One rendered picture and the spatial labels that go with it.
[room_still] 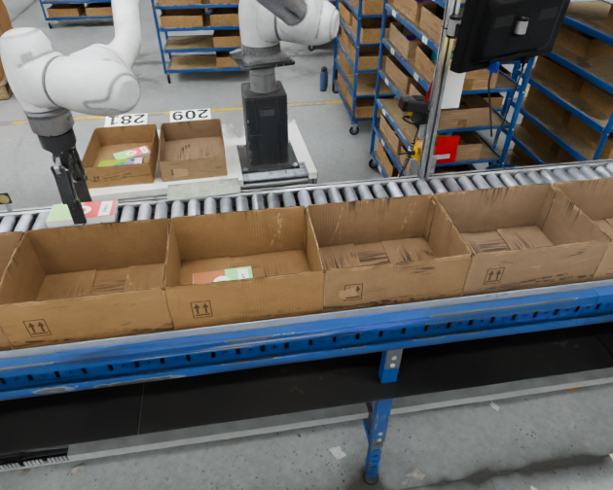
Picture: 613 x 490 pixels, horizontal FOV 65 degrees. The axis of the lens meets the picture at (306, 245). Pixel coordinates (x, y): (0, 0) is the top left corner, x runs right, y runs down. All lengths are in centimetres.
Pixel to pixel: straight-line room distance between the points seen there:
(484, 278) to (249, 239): 68
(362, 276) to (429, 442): 108
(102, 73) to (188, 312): 59
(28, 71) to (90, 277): 64
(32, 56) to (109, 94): 19
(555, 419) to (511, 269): 111
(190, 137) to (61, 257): 114
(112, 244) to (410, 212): 89
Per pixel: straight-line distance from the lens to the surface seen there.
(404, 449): 214
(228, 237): 147
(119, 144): 256
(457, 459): 217
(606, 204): 190
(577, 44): 342
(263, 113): 211
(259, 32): 201
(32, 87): 115
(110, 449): 190
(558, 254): 146
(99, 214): 132
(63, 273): 160
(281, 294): 123
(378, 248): 155
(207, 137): 250
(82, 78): 105
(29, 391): 143
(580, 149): 322
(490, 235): 169
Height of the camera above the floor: 186
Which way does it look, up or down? 39 degrees down
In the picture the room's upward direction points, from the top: straight up
